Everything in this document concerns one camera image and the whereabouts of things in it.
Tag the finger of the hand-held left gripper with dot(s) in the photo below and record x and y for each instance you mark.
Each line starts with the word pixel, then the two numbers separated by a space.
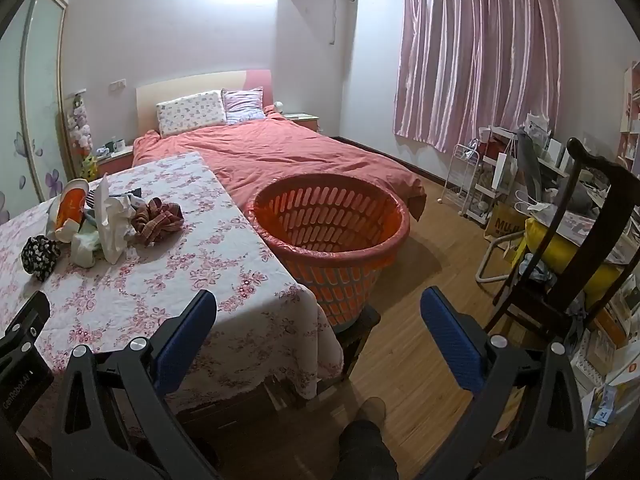
pixel 27 315

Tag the black patterned cloth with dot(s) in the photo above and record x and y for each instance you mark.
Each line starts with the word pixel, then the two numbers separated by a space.
pixel 40 257

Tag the white tube frame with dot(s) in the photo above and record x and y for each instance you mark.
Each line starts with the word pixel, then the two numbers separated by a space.
pixel 487 260

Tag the wardrobe with purple flowers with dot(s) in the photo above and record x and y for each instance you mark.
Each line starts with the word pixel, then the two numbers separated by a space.
pixel 35 110

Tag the white plastic bag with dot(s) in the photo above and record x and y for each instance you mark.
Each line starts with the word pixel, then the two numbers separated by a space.
pixel 112 225

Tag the dark wooden chair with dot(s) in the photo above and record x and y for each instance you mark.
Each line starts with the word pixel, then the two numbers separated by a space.
pixel 595 200

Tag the blue and white garment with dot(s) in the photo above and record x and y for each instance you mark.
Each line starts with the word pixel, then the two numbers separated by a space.
pixel 85 247

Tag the red duvet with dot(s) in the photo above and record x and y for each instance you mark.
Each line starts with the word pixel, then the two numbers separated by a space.
pixel 300 155

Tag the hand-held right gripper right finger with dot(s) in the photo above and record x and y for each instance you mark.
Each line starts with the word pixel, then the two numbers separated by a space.
pixel 450 345

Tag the striped pink pillow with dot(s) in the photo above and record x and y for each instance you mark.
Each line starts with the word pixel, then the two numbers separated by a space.
pixel 243 105

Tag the bed with pink headboard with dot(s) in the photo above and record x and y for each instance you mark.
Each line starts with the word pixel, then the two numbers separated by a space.
pixel 200 82

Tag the brown paper bag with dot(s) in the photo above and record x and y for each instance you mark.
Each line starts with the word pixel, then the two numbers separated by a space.
pixel 502 222

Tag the white orange cardboard box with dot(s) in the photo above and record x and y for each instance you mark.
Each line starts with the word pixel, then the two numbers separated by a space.
pixel 612 340

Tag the red plaid cloth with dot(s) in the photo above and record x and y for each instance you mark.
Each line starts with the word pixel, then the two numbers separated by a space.
pixel 155 220

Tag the person's leg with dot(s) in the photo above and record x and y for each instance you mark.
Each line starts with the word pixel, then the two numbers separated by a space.
pixel 367 445

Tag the pink nightstand with clutter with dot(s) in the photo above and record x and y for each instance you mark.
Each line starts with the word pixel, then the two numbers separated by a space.
pixel 115 160

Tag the floral pink tablecloth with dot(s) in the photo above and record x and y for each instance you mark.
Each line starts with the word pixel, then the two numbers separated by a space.
pixel 175 270

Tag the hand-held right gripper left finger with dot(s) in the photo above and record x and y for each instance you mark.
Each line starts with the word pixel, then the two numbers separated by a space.
pixel 185 342

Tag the orange plastic laundry basket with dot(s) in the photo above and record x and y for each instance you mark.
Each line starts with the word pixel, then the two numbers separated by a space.
pixel 325 270

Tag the yellow cushion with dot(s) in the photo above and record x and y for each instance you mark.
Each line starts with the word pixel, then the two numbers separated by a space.
pixel 550 240

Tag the floral white pillow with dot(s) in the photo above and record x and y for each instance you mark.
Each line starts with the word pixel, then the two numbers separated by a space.
pixel 190 112

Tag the pink curtain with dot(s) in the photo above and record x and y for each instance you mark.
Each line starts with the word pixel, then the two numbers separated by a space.
pixel 475 50

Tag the white rolling cart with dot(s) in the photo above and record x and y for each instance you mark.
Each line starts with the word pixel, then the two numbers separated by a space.
pixel 492 175

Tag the dark wooden stool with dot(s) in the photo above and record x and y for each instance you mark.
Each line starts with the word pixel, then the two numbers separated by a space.
pixel 357 327

